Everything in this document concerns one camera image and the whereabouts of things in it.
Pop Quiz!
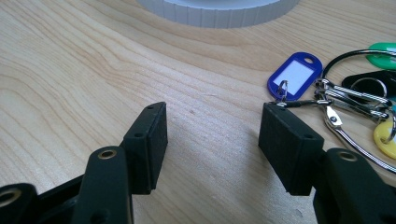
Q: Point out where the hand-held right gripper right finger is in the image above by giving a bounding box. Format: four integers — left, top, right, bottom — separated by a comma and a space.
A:
258, 103, 396, 224

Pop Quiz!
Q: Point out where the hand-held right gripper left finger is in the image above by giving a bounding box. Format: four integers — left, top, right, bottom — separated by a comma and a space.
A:
72, 101, 169, 224

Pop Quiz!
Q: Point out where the blue key tag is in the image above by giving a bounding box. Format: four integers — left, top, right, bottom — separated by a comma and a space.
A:
266, 51, 324, 102

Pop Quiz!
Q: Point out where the silver metal carabiner clip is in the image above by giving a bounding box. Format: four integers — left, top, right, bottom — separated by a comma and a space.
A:
314, 77, 396, 175

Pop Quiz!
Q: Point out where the yellow key tag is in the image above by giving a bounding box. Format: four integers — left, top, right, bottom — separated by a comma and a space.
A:
373, 120, 396, 161

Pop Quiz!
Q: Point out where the black wire key ring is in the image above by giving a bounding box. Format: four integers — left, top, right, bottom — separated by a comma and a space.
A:
270, 49, 396, 145

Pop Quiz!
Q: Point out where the black key tag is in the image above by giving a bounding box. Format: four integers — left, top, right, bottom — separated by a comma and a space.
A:
341, 70, 396, 104

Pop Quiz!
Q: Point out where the green key tag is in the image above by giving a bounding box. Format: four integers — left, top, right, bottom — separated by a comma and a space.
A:
365, 42, 396, 70

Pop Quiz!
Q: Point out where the white ribbed round container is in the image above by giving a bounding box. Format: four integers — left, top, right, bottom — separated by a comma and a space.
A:
135, 0, 301, 30

